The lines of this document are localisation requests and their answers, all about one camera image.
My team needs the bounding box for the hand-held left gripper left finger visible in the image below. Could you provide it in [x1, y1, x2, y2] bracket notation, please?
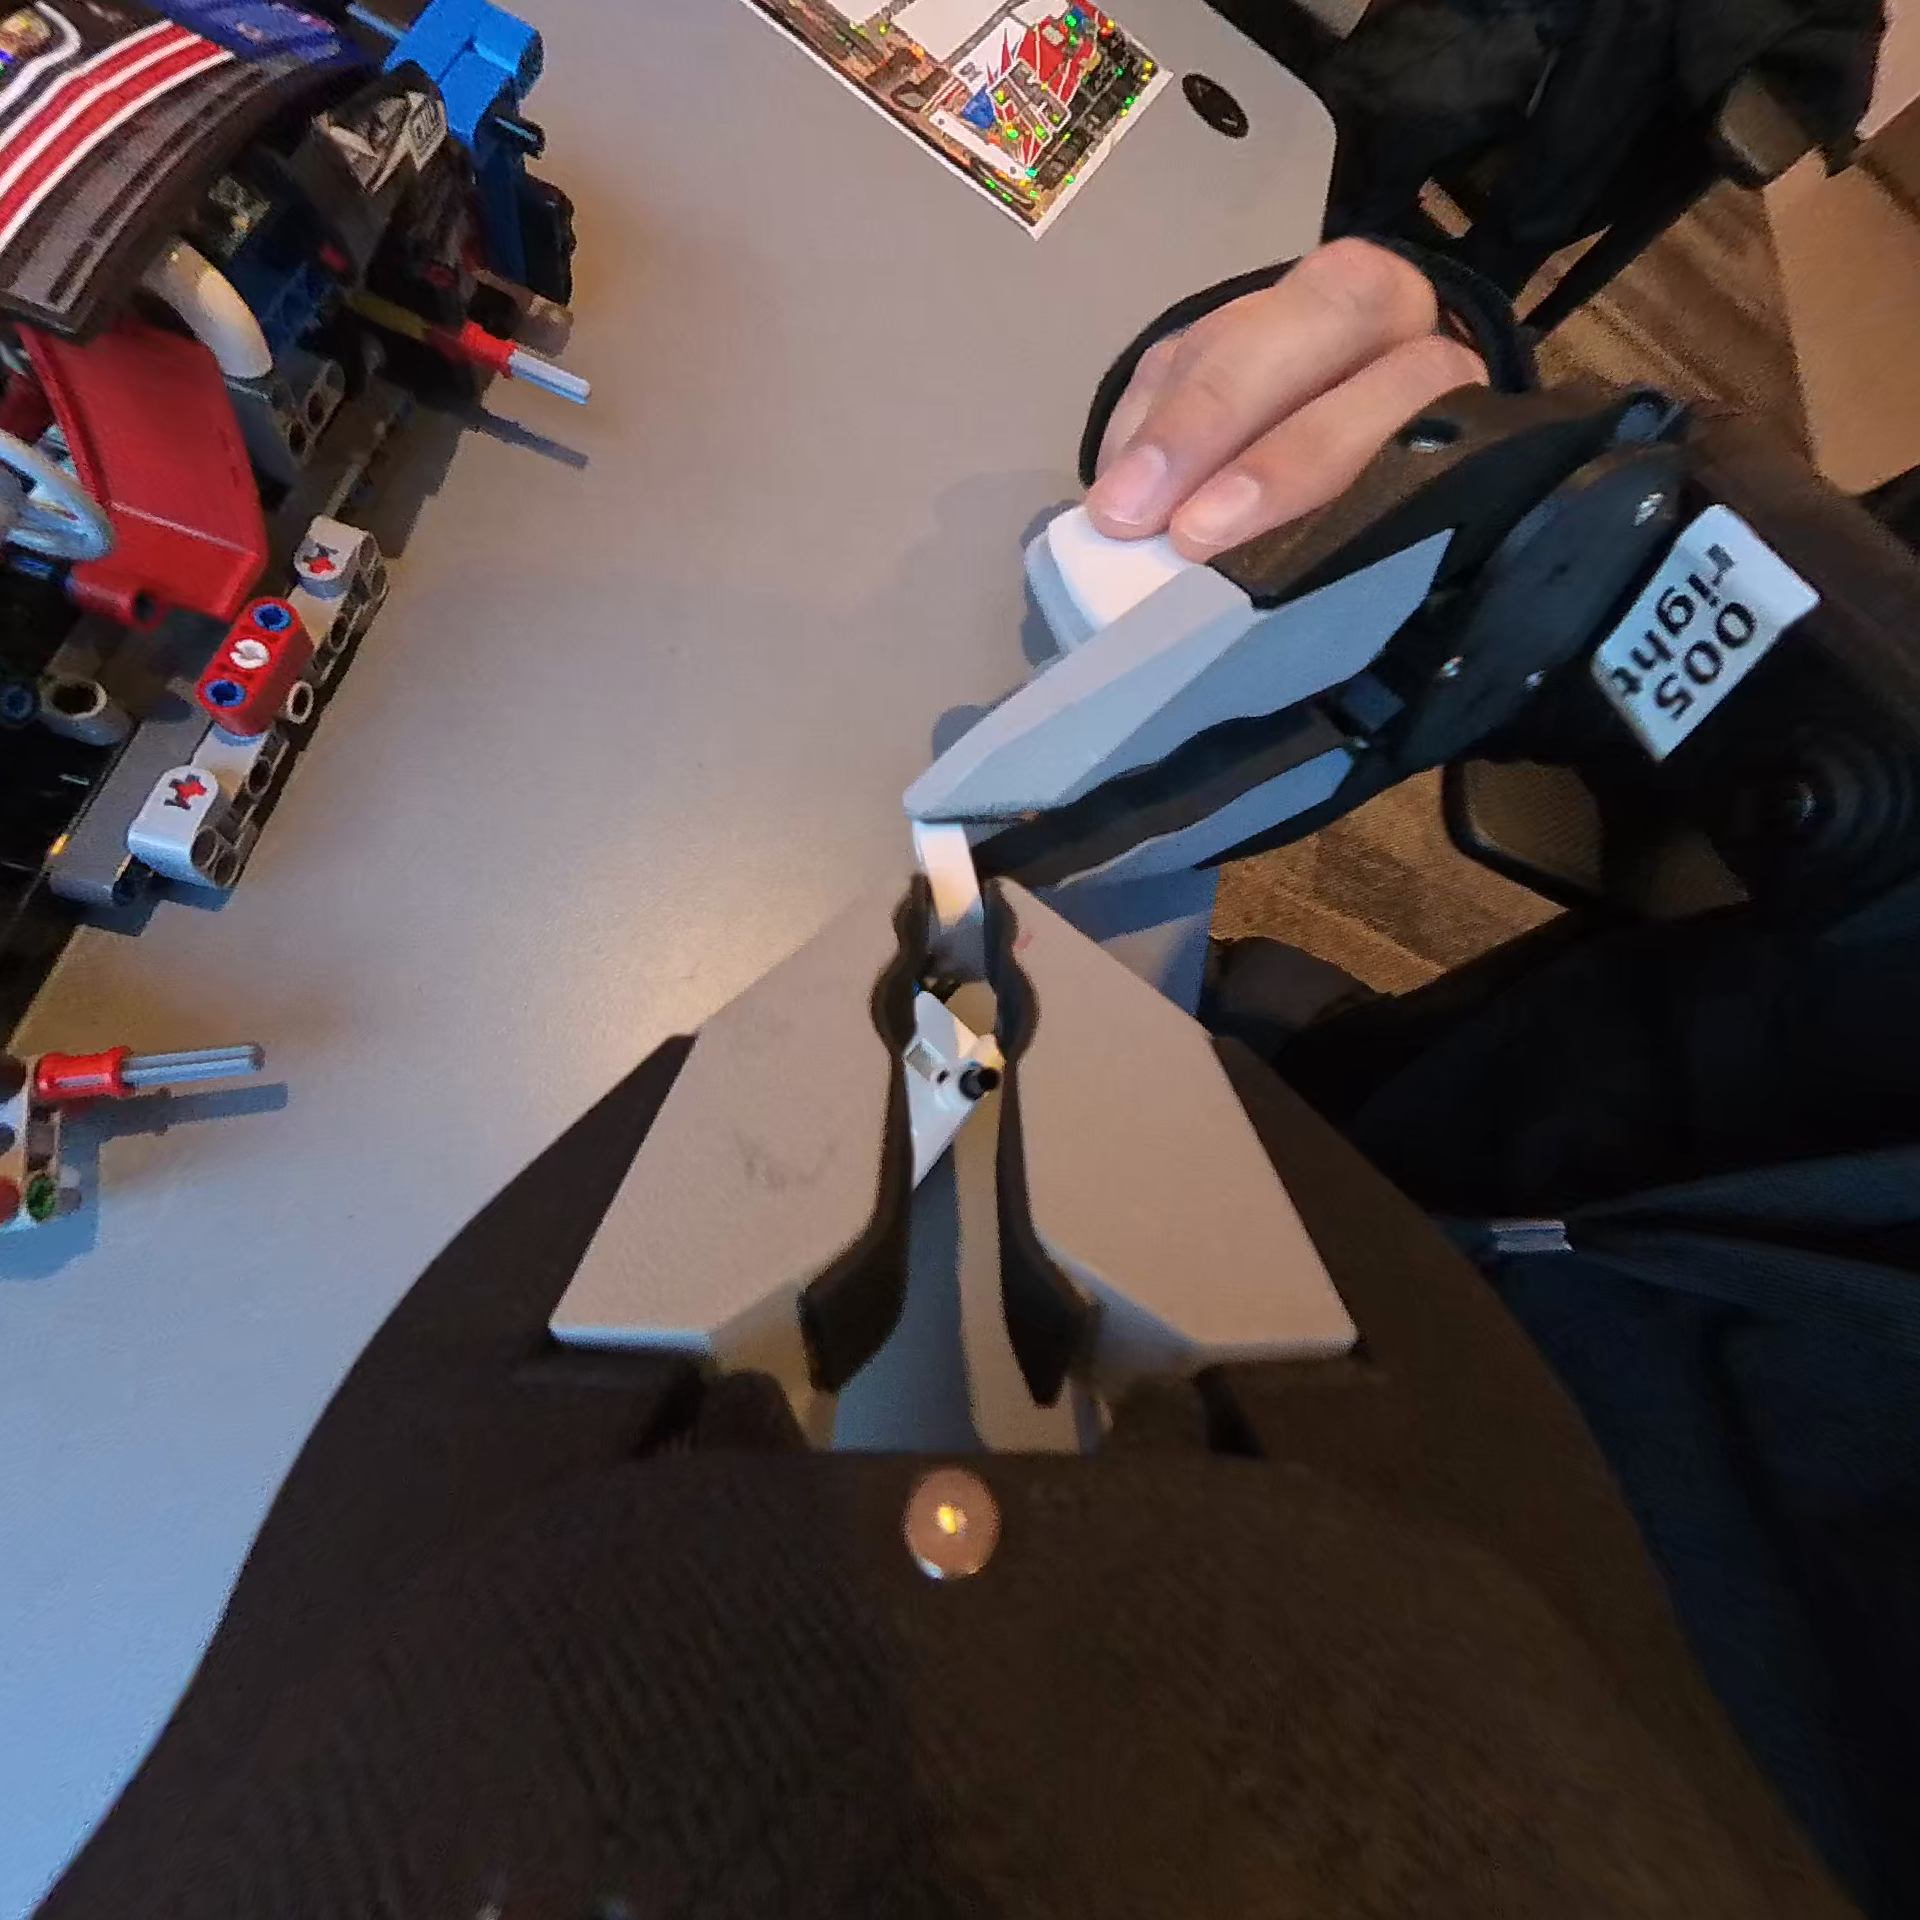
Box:
[546, 875, 935, 1395]

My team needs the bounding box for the person's dark clothing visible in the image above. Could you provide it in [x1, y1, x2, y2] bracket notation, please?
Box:
[1218, 900, 1920, 1920]

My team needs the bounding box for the toy brick car chassis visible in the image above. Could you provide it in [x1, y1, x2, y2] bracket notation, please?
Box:
[0, 0, 596, 1233]

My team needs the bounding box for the person's right forearm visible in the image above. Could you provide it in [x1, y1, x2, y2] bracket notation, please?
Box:
[1321, 0, 1883, 392]

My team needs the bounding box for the blue and white brick panel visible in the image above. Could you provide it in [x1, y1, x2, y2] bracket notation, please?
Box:
[898, 969, 1012, 1192]

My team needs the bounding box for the person's right hand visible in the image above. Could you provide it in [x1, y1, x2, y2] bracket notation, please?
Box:
[1083, 236, 1496, 550]

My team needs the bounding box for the grey desk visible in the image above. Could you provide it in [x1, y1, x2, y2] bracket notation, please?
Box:
[0, 0, 1340, 1742]

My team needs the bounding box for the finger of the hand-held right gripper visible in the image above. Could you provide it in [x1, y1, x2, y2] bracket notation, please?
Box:
[904, 529, 1462, 827]
[973, 717, 1366, 888]

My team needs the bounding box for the holographic sticker sheet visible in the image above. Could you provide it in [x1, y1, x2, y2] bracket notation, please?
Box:
[746, 0, 1175, 240]

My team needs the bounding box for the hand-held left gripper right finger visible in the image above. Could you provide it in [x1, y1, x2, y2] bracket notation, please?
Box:
[989, 878, 1361, 1412]

